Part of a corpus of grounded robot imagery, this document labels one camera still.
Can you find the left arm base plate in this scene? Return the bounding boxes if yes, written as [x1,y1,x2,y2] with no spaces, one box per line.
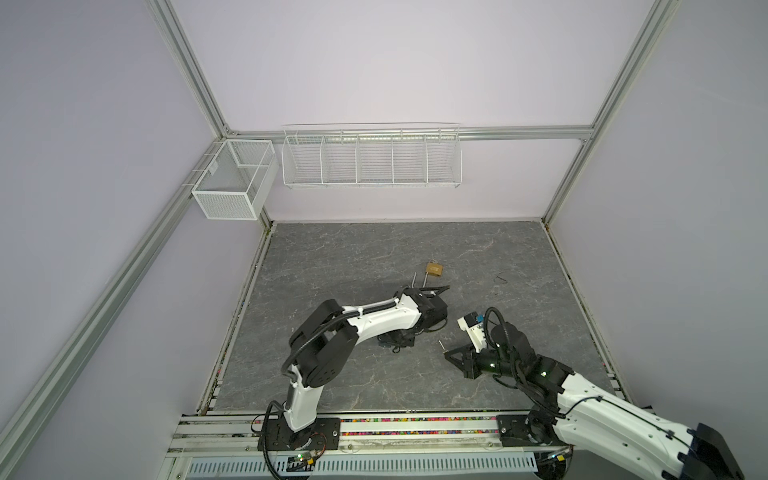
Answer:
[258,416,341,452]

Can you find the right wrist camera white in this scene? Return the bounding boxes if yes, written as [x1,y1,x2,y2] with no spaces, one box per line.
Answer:
[457,312,487,353]

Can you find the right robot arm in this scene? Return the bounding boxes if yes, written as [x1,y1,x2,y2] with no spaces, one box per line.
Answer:
[445,307,744,479]

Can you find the white mesh box basket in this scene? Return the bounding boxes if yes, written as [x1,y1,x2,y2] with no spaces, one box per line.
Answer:
[192,139,279,221]

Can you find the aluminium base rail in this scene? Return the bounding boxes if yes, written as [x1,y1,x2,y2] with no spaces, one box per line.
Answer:
[158,409,667,460]

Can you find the white wire shelf basket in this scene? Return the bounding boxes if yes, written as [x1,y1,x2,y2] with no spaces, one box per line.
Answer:
[281,123,463,188]

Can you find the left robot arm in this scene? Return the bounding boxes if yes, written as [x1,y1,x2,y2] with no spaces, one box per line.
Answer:
[281,285,449,433]

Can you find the brass padlock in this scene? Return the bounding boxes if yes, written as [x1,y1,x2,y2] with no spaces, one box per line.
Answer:
[421,262,444,288]

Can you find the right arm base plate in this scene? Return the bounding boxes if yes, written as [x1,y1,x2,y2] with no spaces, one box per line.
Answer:
[496,411,555,447]

